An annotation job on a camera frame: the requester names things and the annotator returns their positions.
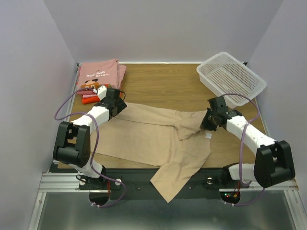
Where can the white plastic basket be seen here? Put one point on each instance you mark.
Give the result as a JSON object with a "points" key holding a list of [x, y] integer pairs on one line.
{"points": [[222, 74]]}

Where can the dark pink folded t-shirt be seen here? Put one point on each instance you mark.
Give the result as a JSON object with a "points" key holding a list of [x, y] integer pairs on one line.
{"points": [[88, 92]]}

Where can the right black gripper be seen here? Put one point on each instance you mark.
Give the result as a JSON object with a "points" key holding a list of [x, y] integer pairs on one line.
{"points": [[206, 120]]}

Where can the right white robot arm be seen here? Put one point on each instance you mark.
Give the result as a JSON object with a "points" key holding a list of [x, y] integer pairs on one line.
{"points": [[273, 159]]}

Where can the aluminium frame rail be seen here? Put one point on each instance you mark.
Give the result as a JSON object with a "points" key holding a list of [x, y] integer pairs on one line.
{"points": [[58, 183]]}

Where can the pink printed folded t-shirt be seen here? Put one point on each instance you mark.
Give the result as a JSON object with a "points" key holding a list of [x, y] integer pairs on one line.
{"points": [[95, 74]]}

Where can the orange folded t-shirt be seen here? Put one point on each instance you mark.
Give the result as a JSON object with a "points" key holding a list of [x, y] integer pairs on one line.
{"points": [[88, 100]]}

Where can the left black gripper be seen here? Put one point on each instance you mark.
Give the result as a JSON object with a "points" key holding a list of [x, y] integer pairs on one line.
{"points": [[121, 105]]}

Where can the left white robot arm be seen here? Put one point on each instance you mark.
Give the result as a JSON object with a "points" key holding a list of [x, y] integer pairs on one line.
{"points": [[76, 141]]}

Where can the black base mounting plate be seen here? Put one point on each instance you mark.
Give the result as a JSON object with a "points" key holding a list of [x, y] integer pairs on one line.
{"points": [[208, 183]]}

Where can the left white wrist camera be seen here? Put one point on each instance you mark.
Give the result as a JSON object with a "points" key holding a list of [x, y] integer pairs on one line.
{"points": [[100, 92]]}

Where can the beige t-shirt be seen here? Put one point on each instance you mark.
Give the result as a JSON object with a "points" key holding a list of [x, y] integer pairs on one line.
{"points": [[169, 139]]}

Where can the light pink folded t-shirt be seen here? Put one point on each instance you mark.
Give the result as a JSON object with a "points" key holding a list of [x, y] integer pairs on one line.
{"points": [[89, 96]]}

